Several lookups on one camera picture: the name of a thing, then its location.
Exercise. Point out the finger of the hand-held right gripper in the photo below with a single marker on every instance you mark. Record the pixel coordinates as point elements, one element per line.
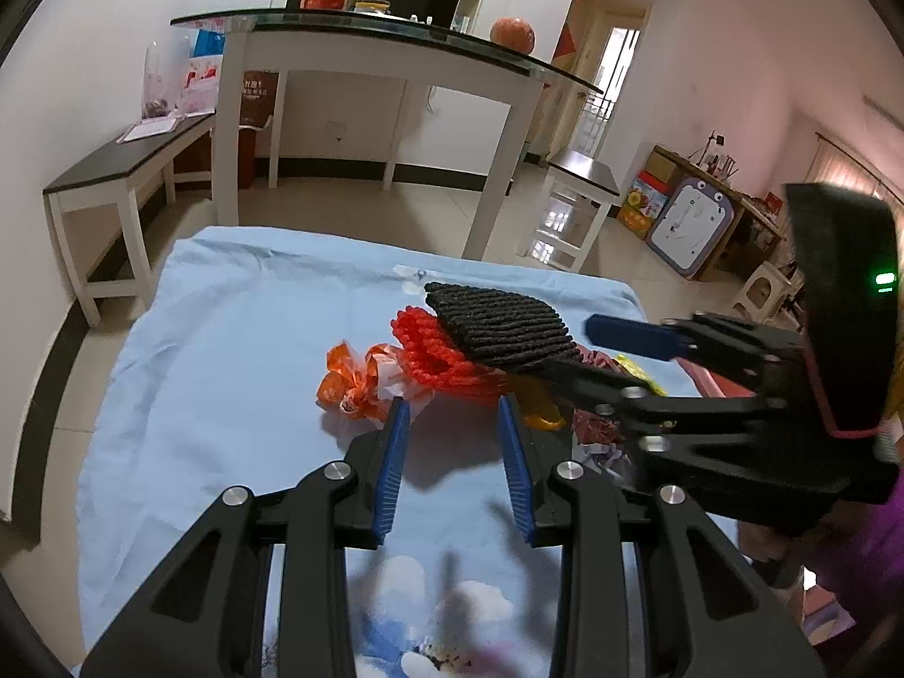
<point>628,337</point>
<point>600,385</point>

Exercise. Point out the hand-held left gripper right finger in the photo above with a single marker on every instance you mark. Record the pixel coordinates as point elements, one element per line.
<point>515,473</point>

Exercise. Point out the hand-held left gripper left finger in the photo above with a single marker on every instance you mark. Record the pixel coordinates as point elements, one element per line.
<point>392,466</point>

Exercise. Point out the yellow wrapper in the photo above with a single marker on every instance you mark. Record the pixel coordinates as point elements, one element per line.
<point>639,371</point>

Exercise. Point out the dark red patterned wrapper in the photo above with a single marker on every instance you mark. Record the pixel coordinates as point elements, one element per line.
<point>593,427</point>

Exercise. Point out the orange plastic scrap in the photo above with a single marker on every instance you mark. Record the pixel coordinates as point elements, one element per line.
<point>544,420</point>

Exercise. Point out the orange plastic bag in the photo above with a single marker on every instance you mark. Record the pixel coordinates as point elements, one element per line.
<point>346,385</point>

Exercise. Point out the black knitted pad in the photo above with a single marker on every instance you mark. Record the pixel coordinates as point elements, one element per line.
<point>501,328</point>

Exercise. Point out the white plastic stool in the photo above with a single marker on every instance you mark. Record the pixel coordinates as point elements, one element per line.
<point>759,289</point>

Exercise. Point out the purple-framed drawing board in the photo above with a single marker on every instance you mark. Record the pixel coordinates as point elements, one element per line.
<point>692,229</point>

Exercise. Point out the colourful printed box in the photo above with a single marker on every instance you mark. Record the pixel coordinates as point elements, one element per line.
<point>641,205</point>

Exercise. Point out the wooden desk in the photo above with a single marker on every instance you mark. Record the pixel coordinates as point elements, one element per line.
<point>759,222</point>

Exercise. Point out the light window curtain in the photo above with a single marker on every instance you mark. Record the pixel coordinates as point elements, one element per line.
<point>847,169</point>

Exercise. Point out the small dark-top white bench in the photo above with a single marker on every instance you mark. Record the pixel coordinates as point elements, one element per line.
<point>583,168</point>

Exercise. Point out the light blue printed sheet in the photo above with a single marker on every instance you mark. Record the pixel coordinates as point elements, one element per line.
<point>247,367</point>

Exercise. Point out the clear plastic wrapper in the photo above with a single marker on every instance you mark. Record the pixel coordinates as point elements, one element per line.
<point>409,274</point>

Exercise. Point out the person's purple clothing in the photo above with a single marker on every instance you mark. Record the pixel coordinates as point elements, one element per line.
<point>865,558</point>

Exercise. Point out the red diamond paper decoration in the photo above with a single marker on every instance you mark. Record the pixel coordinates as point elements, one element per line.
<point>566,41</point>

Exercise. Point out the orange round ball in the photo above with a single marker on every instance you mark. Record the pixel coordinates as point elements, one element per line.
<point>513,34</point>

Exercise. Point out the dark red box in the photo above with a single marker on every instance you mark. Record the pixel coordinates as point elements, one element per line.
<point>256,113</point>

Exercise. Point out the glass-top white table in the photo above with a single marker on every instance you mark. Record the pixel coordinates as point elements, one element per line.
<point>367,56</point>

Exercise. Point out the long dark-top white bench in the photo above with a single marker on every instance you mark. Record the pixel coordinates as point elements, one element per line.
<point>120,162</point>

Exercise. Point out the pink paper sheet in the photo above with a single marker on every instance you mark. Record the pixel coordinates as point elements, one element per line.
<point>150,129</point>

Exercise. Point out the pink gift box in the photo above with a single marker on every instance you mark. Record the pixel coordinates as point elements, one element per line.
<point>201,88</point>

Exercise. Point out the clear glass dome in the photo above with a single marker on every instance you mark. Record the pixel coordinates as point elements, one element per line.
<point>158,81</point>

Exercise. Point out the blue packet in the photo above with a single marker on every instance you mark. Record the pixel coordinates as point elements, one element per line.
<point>208,42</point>

